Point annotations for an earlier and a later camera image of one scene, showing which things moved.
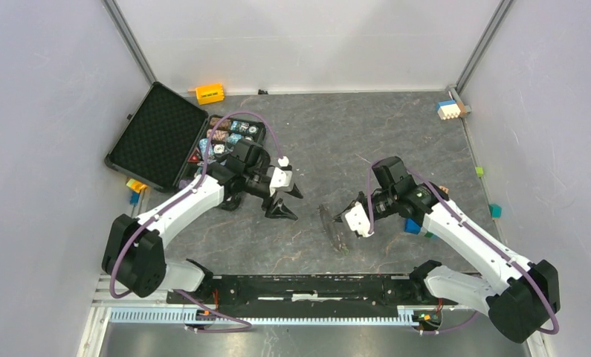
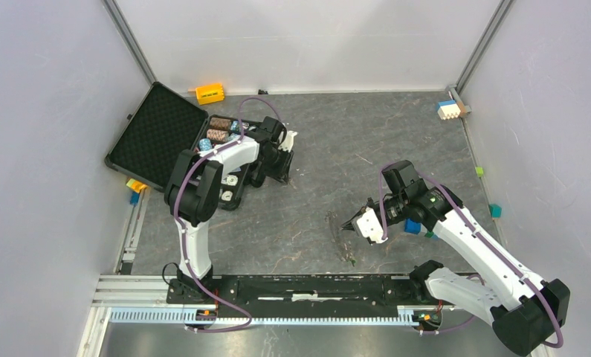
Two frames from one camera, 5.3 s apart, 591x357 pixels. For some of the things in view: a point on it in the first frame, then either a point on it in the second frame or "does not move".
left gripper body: x=272 y=192 -> x=285 y=156
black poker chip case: x=166 y=138 does not move
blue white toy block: x=447 y=109 does not move
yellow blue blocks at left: x=135 y=187 does not move
